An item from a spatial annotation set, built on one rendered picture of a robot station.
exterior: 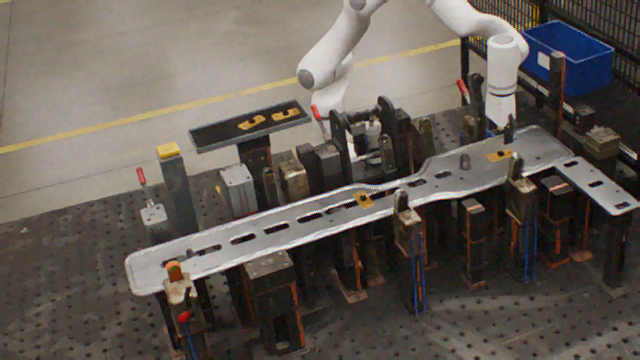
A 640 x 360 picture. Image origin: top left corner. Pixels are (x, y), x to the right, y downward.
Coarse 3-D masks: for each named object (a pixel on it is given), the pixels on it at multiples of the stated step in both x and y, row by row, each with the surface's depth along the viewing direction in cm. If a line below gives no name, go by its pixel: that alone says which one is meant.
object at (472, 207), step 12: (468, 204) 231; (480, 204) 231; (468, 216) 230; (480, 216) 229; (468, 228) 233; (480, 228) 232; (468, 240) 236; (480, 240) 235; (468, 252) 239; (480, 252) 238; (468, 264) 242; (480, 264) 241; (456, 276) 249; (468, 276) 244; (480, 276) 243
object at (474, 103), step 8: (472, 80) 249; (480, 80) 247; (472, 88) 250; (480, 88) 251; (472, 96) 251; (480, 96) 252; (472, 104) 253; (480, 104) 254; (472, 112) 254; (480, 112) 255; (480, 120) 257
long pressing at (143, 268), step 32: (448, 160) 249; (480, 160) 247; (544, 160) 244; (352, 192) 241; (416, 192) 237; (448, 192) 236; (224, 224) 234; (256, 224) 233; (288, 224) 232; (320, 224) 230; (352, 224) 229; (128, 256) 227; (160, 256) 226; (224, 256) 223; (256, 256) 222; (160, 288) 215
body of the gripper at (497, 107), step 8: (488, 96) 239; (496, 96) 234; (504, 96) 233; (512, 96) 233; (488, 104) 240; (496, 104) 235; (504, 104) 233; (512, 104) 234; (488, 112) 242; (496, 112) 237; (504, 112) 234; (512, 112) 235; (496, 120) 238; (504, 120) 235
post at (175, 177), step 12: (180, 156) 242; (168, 168) 243; (180, 168) 244; (168, 180) 245; (180, 180) 246; (180, 192) 249; (180, 204) 251; (192, 204) 253; (180, 216) 254; (192, 216) 255; (180, 228) 256; (192, 228) 258; (204, 252) 264
